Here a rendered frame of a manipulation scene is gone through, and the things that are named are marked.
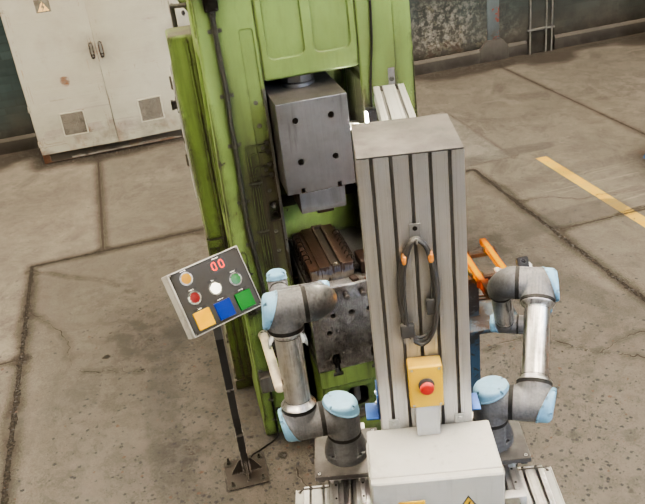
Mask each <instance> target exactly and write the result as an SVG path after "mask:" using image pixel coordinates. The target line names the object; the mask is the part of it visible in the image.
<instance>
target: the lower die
mask: <svg viewBox="0 0 645 504"><path fill-rule="evenodd" d="M318 226H320V227H321V228H322V230H323V232H324V234H325V236H326V237H327V239H328V241H329V243H330V245H331V246H332V248H333V250H334V252H335V254H336V255H337V257H338V259H339V261H340V265H337V266H333V263H332V261H331V259H330V257H329V256H328V254H327V252H326V250H325V248H324V246H323V244H322V243H321V241H320V239H319V237H318V235H317V233H316V231H315V229H314V228H313V227H318ZM333 230H334V228H333V227H332V225H331V224H327V225H321V224H319V225H315V226H311V228H309V229H304V230H301V232H298V233H294V234H298V235H299V236H300V239H301V240H302V243H303V244H304V247H305V248H306V251H307V252H308V255H309V256H310V259H311V261H312V264H311V263H310V260H306V261H305V267H306V272H307V274H308V276H309V278H310V281H311V282H315V281H318V280H328V281H332V280H337V279H341V278H346V277H349V276H350V275H353V274H354V268H353V261H352V259H351V257H350V255H349V256H348V258H346V256H347V255H348V252H347V251H346V252H345V254H344V251H345V250H346V249H345V247H343V250H342V249H341V248H342V246H343V244H342V243H341V244H340V246H339V243H340V242H341V240H340V238H339V239H338V241H337V238H338V235H336V237H334V236H335V234H336V232H335V231H334V232H333V234H332V231H333ZM294 234H292V236H293V235H294ZM300 239H297V240H296V241H295V244H296V243H298V242H300ZM329 278H331V280H329Z"/></svg>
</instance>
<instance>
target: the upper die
mask: <svg viewBox="0 0 645 504"><path fill-rule="evenodd" d="M301 191H302V193H301V194H296V195H293V197H294V199H295V201H296V203H297V205H298V207H299V209H300V211H301V213H302V214H305V213H310V212H315V211H320V210H325V209H330V208H335V207H340V206H345V205H347V203H346V194H345V185H341V183H340V182H338V186H336V187H331V188H326V189H321V190H316V191H311V192H305V190H304V188H303V189H301Z"/></svg>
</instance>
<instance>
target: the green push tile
mask: <svg viewBox="0 0 645 504"><path fill-rule="evenodd" d="M234 297H235V299H236V301H237V304H238V306H239V308H240V310H241V311H243V310H245V309H247V308H249V307H251V306H253V305H255V304H256V302H255V300H254V298H253V296H252V293H251V291H250V289H249V288H247V289H245V290H243V291H241V292H239V293H236V294H234Z"/></svg>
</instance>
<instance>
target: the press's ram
mask: <svg viewBox="0 0 645 504"><path fill-rule="evenodd" d="M313 77H314V80H315V82H314V83H313V84H311V85H308V86H305V87H300V88H285V87H282V85H281V79H278V80H273V81H265V80H264V86H265V91H266V98H267V105H268V111H269V118H270V125H271V131H272V138H273V145H274V151H275V158H276V165H277V171H278V177H279V179H280V181H281V183H282V185H283V187H284V189H285V191H286V193H287V195H288V196H291V195H296V194H301V193H302V191H301V189H303V188H304V190H305V192H311V191H316V190H321V189H326V188H331V187H336V186H338V182H340V183H341V185H346V184H351V183H355V182H356V181H355V171H354V161H353V151H352V141H351V131H350V130H351V124H358V123H359V122H358V121H357V120H353V121H349V111H348V101H347V93H346V92H345V91H344V90H343V89H342V88H341V87H340V86H339V85H338V84H337V83H336V82H335V81H334V80H333V79H332V78H331V77H330V76H329V75H328V74H327V73H326V72H325V71H324V72H319V73H314V76H313Z"/></svg>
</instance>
